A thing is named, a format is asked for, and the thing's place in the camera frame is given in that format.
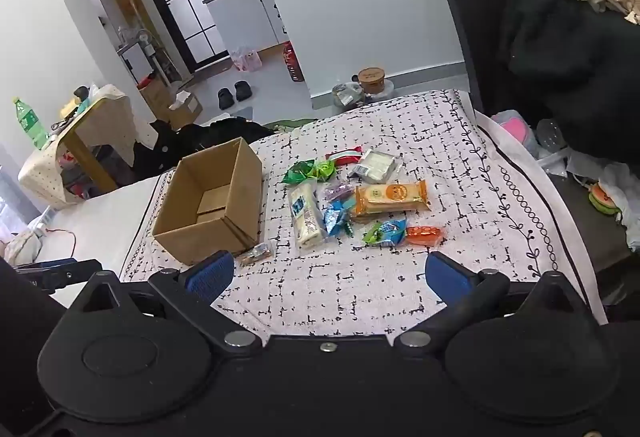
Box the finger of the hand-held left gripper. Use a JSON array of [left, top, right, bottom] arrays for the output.
[[14, 258, 102, 293]]

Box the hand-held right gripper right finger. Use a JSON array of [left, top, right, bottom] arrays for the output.
[[393, 251, 572, 359]]

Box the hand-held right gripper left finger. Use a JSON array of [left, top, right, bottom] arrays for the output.
[[75, 251, 263, 356]]

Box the small orange snack packet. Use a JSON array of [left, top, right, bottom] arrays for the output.
[[405, 225, 445, 247]]

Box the small brown snack packet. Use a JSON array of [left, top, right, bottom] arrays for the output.
[[234, 242, 274, 267]]

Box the green-edged clear pastry packet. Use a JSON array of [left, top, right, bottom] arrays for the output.
[[362, 218, 409, 248]]

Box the large orange biscuit packet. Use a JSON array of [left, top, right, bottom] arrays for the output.
[[349, 179, 432, 219]]

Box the brown cardboard box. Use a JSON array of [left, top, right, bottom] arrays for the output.
[[151, 137, 265, 267]]

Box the long white snack packet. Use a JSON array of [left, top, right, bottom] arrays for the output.
[[289, 180, 326, 249]]

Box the blue snack packet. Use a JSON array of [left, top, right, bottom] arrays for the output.
[[323, 199, 356, 238]]

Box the purple snack packet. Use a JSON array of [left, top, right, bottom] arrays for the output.
[[323, 183, 354, 203]]

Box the white black-patterned blanket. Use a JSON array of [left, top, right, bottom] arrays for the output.
[[119, 89, 609, 339]]

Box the clear tray of white cake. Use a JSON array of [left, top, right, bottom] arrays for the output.
[[347, 149, 404, 184]]

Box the black clothing heap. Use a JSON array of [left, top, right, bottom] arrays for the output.
[[132, 116, 274, 179]]

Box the dark green snack packet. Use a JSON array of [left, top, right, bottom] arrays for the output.
[[283, 160, 314, 186]]

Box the light green snack packet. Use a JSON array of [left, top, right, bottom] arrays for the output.
[[307, 159, 339, 181]]

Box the green plastic bottle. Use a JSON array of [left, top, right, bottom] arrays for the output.
[[12, 96, 51, 151]]

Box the red striped snack packet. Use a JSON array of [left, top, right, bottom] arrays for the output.
[[325, 145, 364, 167]]

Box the pink plush toy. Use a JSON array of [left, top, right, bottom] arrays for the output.
[[491, 111, 540, 154]]

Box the wooden table with cloth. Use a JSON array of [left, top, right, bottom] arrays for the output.
[[17, 84, 162, 209]]

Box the open cardboard box with paper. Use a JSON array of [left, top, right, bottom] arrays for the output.
[[167, 89, 204, 128]]

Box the cardboard box with red item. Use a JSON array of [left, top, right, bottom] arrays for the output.
[[137, 76, 171, 111]]

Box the grey plastic bag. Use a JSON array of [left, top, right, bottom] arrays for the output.
[[331, 80, 366, 107]]

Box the jar with wooden lid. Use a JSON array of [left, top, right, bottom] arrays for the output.
[[357, 66, 386, 94]]

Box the pink plastic bag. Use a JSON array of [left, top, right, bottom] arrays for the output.
[[229, 46, 262, 72]]

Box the small white cabinet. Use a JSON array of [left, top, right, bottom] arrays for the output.
[[117, 39, 162, 86]]

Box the black fleece coat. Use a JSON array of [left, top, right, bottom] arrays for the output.
[[472, 0, 640, 164]]

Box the white kitchen counter cabinet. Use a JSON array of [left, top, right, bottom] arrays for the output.
[[202, 0, 291, 59]]

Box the black chair back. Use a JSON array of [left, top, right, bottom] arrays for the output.
[[431, 0, 517, 114]]

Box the orange cable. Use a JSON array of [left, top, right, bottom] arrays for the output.
[[44, 226, 77, 259]]

